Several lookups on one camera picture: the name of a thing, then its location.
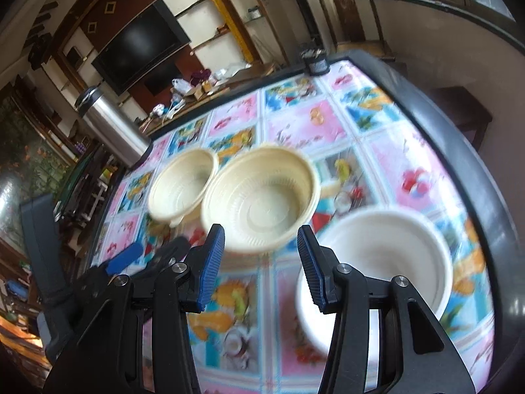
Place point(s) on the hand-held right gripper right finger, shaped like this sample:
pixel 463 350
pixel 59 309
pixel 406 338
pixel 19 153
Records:
pixel 311 273

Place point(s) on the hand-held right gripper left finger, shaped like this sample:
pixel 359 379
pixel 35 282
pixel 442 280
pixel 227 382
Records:
pixel 211 266

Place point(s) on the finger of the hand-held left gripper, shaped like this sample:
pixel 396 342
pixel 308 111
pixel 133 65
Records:
pixel 172 250
pixel 125 256

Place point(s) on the cream plastic bowl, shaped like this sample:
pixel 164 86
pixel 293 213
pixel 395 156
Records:
pixel 180 184
pixel 262 205

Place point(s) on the white foam bowl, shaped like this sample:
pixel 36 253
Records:
pixel 389 254

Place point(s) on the green mahjong table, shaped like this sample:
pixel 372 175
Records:
pixel 82 180

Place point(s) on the stainless steel thermos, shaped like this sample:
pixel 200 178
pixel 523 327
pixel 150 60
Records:
pixel 115 131

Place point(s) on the printed checked tablecloth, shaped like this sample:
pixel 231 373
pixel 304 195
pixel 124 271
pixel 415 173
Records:
pixel 389 152

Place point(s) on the white plastic bag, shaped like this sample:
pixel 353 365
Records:
pixel 180 86

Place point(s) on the wooden television cabinet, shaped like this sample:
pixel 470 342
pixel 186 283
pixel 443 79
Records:
pixel 217 89

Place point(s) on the black-rimmed table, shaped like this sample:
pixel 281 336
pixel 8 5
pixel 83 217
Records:
pixel 463 152

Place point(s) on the black flat television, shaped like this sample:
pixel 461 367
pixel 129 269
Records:
pixel 139 45

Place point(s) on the small black device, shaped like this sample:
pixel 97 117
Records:
pixel 316 63

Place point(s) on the low wooden stool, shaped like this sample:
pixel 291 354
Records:
pixel 463 102

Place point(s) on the dark wooden chair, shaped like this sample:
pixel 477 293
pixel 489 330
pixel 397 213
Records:
pixel 352 20

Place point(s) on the floral wall mural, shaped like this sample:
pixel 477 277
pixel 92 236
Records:
pixel 24 139

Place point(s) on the wooden wall shelf unit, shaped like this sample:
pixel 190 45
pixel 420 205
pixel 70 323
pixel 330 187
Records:
pixel 225 16

